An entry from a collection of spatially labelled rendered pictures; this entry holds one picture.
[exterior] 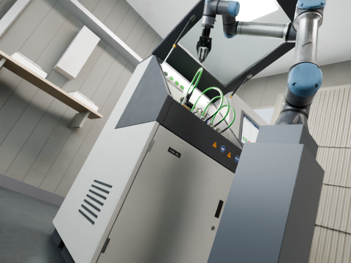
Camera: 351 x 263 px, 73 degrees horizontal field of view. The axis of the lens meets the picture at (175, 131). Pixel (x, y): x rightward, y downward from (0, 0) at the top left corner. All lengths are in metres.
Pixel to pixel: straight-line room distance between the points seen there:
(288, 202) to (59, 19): 3.46
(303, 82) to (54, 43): 3.14
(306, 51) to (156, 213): 0.97
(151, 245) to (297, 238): 0.64
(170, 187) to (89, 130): 2.49
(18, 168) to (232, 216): 2.83
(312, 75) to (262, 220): 0.56
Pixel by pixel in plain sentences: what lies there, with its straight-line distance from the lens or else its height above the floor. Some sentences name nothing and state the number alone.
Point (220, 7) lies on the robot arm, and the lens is 1.44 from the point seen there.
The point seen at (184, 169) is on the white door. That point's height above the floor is 0.65.
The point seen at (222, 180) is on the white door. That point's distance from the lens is 1.45.
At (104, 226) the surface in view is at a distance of 1.13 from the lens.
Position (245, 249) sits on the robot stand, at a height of 0.40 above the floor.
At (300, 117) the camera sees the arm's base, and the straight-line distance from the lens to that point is 1.11.
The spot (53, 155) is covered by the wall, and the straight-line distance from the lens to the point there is 3.45.
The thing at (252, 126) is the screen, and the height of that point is 1.37.
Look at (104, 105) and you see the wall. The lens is 3.68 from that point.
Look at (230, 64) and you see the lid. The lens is 2.02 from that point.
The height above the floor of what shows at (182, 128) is 0.84.
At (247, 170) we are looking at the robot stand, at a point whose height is 0.68.
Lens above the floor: 0.40
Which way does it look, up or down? 19 degrees up
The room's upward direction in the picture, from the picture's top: 23 degrees clockwise
